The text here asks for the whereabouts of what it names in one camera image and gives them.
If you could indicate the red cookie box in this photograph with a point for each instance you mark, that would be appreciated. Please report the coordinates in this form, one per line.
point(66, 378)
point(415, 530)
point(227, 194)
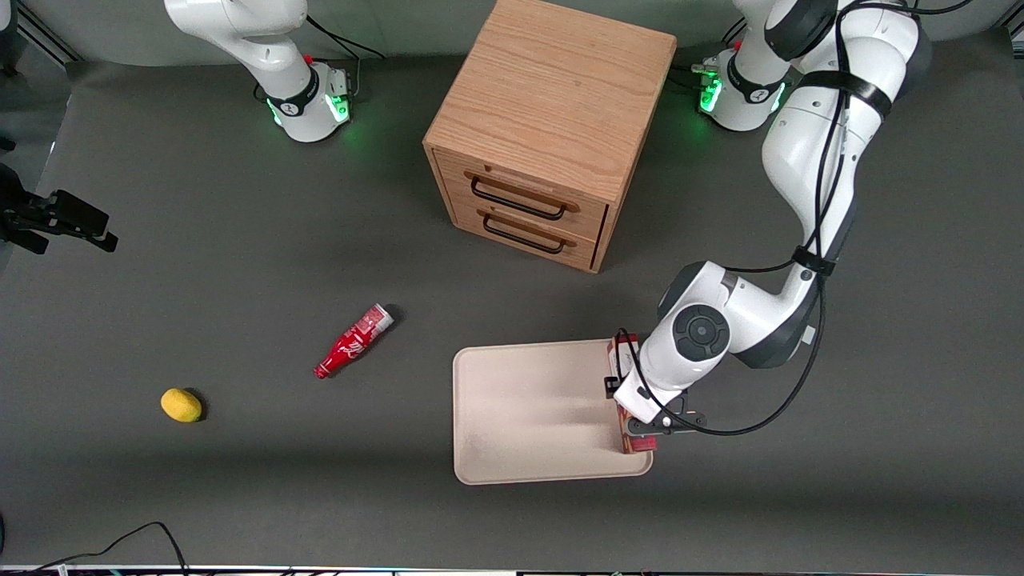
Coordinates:
point(624, 352)

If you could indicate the beige plastic tray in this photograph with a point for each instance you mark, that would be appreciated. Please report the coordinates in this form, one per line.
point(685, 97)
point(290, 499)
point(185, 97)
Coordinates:
point(536, 412)

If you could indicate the wooden drawer front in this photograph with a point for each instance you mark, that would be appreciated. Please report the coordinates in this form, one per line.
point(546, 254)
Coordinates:
point(580, 254)
point(592, 216)

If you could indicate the yellow lemon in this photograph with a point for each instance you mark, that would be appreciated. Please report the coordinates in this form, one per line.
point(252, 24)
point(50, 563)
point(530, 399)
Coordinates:
point(181, 405)

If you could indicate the red cola bottle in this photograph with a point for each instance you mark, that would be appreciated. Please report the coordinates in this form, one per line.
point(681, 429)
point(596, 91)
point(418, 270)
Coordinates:
point(352, 344)

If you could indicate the wooden drawer cabinet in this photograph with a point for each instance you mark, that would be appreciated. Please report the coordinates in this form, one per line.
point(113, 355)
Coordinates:
point(552, 88)

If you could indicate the aluminium frame rail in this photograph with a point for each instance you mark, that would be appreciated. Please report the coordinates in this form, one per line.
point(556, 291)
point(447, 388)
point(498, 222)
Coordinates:
point(1012, 30)
point(48, 34)

